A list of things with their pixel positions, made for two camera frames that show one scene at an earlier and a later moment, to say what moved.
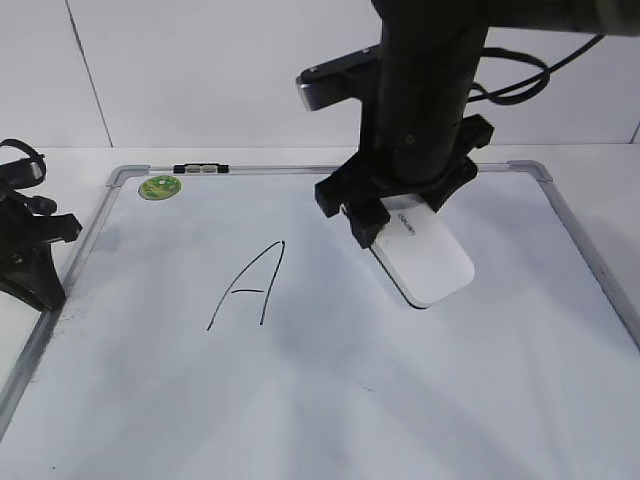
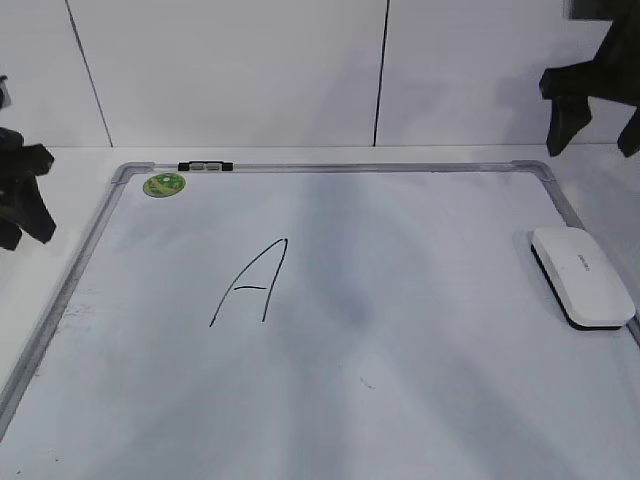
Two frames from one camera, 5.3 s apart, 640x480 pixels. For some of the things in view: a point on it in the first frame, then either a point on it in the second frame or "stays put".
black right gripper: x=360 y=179 -> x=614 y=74
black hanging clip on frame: x=201 y=168 stays put
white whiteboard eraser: x=420 y=253 -> x=584 y=283
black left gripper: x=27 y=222 -> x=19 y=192
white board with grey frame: x=213 y=327 stays put
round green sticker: x=159 y=187 stays put
